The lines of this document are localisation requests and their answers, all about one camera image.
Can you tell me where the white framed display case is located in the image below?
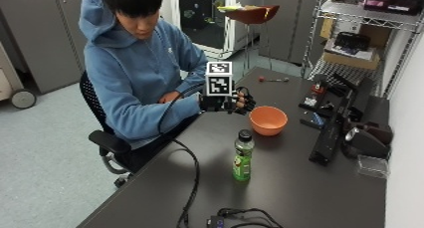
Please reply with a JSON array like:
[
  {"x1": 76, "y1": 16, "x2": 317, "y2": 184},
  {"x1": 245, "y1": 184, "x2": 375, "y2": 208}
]
[{"x1": 161, "y1": 0, "x2": 249, "y2": 59}]

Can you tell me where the brown bar stool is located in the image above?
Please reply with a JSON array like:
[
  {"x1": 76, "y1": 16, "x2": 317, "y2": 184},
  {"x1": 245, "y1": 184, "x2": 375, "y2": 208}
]
[{"x1": 217, "y1": 4, "x2": 281, "y2": 77}]

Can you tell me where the the person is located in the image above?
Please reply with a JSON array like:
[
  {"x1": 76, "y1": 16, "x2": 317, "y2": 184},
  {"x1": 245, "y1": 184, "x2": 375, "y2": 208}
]
[{"x1": 79, "y1": 0, "x2": 210, "y2": 172}]

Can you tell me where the small black blue device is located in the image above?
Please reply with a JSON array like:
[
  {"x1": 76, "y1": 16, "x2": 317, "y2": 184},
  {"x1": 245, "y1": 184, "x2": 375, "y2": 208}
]
[{"x1": 299, "y1": 111, "x2": 329, "y2": 129}]

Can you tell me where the green drink bottle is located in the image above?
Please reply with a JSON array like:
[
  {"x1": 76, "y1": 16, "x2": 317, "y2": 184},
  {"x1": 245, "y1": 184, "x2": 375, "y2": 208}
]
[{"x1": 232, "y1": 128, "x2": 256, "y2": 182}]

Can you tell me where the grey cabinet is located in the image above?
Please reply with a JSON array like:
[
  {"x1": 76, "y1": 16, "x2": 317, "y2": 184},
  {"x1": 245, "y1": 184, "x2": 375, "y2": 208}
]
[{"x1": 0, "y1": 0, "x2": 91, "y2": 95}]

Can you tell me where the orange bowl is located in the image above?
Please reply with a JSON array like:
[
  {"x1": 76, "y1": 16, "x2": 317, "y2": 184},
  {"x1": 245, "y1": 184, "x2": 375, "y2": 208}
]
[{"x1": 248, "y1": 106, "x2": 289, "y2": 137}]

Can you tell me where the clear plastic box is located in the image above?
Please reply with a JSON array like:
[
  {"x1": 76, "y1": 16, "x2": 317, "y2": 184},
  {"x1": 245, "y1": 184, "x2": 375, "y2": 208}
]
[{"x1": 357, "y1": 154, "x2": 391, "y2": 179}]

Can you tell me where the black equipment with red part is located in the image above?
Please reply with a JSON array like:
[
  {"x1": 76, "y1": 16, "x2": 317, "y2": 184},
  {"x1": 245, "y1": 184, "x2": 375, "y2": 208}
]
[{"x1": 298, "y1": 74, "x2": 337, "y2": 114}]

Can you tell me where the metal wire shelf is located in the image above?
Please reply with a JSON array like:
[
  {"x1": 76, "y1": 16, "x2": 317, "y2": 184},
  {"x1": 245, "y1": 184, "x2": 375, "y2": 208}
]
[{"x1": 301, "y1": 0, "x2": 424, "y2": 100}]

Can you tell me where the cart wheel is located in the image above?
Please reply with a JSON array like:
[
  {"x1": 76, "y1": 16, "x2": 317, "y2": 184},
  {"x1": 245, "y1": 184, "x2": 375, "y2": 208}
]
[{"x1": 10, "y1": 89, "x2": 39, "y2": 110}]

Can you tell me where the red-tipped screwdriver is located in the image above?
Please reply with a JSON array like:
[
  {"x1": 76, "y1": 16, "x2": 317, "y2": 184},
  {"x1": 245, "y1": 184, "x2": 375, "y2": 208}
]
[{"x1": 257, "y1": 76, "x2": 290, "y2": 84}]

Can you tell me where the black long bar device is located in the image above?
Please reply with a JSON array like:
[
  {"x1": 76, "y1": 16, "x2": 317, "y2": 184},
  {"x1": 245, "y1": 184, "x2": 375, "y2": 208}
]
[{"x1": 307, "y1": 88, "x2": 359, "y2": 166}]

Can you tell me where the black glove cable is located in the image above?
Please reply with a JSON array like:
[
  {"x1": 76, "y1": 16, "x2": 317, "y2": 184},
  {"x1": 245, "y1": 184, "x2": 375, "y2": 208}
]
[{"x1": 157, "y1": 83, "x2": 208, "y2": 228}]

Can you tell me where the yellow paper on stool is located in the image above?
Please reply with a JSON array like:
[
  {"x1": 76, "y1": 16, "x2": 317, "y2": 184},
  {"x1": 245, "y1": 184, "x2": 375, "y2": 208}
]
[{"x1": 217, "y1": 3, "x2": 270, "y2": 19}]

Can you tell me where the cardboard box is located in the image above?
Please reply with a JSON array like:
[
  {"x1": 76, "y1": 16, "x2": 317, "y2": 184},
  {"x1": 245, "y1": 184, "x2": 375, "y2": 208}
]
[{"x1": 321, "y1": 38, "x2": 382, "y2": 71}]

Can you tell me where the black and silver stapler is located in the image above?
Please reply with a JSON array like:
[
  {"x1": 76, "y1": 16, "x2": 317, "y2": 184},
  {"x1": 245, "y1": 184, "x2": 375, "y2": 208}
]
[{"x1": 343, "y1": 121, "x2": 395, "y2": 159}]

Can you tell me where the black bag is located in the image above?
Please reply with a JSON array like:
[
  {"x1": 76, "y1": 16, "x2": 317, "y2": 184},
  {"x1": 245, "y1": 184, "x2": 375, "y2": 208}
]
[{"x1": 333, "y1": 31, "x2": 373, "y2": 52}]

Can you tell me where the white marker cube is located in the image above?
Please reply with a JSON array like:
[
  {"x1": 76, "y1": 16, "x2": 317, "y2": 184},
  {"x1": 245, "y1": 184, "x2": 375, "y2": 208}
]
[{"x1": 205, "y1": 61, "x2": 234, "y2": 98}]

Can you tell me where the black device with cables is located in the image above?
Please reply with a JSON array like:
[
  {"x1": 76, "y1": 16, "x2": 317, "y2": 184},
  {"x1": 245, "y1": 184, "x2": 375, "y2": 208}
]
[{"x1": 206, "y1": 207, "x2": 285, "y2": 228}]

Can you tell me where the black office chair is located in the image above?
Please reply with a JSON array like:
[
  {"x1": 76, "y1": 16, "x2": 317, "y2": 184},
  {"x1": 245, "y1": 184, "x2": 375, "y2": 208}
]
[{"x1": 79, "y1": 70, "x2": 135, "y2": 189}]

